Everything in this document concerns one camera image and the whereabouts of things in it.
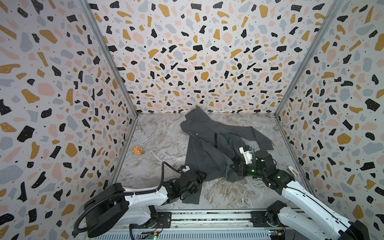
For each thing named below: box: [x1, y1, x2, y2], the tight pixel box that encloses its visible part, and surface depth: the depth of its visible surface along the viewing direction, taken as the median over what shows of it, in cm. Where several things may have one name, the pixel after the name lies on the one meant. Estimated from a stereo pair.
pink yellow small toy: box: [133, 145, 145, 157], surface depth 97 cm
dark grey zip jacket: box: [179, 106, 274, 205], surface depth 103 cm
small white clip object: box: [286, 166, 300, 177], surface depth 91 cm
